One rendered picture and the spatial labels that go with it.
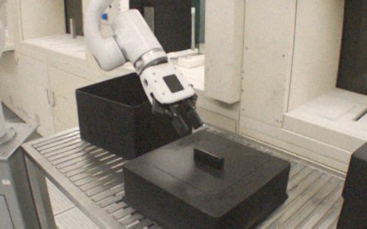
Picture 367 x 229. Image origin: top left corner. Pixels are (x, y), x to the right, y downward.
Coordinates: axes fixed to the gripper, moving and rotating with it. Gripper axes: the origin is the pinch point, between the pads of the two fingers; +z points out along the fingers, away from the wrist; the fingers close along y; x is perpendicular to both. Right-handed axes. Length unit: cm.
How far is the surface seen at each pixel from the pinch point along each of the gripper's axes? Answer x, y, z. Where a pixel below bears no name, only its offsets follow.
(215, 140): 5.9, 10.7, 5.6
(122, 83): 37, 17, -31
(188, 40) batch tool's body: 61, 89, -58
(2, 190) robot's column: 61, -33, -17
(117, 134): 25.9, -1.9, -10.9
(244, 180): -6.0, -0.2, 17.5
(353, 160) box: -32.2, -3.8, 23.4
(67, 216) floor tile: 142, 11, -9
